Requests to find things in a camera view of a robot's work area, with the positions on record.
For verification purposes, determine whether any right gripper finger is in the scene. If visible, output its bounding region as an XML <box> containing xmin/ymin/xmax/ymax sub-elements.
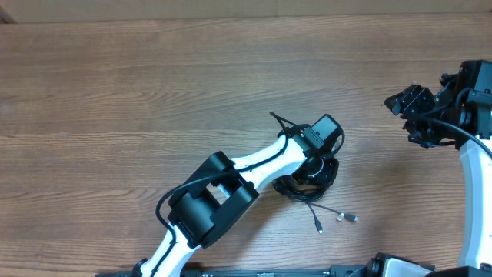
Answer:
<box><xmin>401</xmin><ymin>115</ymin><xmax>434</xmax><ymax>146</ymax></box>
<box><xmin>384</xmin><ymin>85</ymin><xmax>422</xmax><ymax>115</ymax></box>

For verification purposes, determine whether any black USB cable three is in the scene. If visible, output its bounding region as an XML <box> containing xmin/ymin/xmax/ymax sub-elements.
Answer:
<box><xmin>271</xmin><ymin>176</ymin><xmax>345</xmax><ymax>222</ymax></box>

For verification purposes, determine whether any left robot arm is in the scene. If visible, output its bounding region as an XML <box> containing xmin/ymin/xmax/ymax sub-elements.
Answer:
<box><xmin>131</xmin><ymin>114</ymin><xmax>344</xmax><ymax>276</ymax></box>

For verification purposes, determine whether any black USB cable one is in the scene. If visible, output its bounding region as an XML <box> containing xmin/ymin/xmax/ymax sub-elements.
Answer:
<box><xmin>272</xmin><ymin>180</ymin><xmax>359</xmax><ymax>223</ymax></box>

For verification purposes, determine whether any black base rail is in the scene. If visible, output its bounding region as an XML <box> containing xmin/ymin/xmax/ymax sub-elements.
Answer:
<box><xmin>95</xmin><ymin>252</ymin><xmax>437</xmax><ymax>277</ymax></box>

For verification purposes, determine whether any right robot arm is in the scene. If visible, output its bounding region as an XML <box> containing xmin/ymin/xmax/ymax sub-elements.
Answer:
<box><xmin>365</xmin><ymin>59</ymin><xmax>491</xmax><ymax>276</ymax></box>

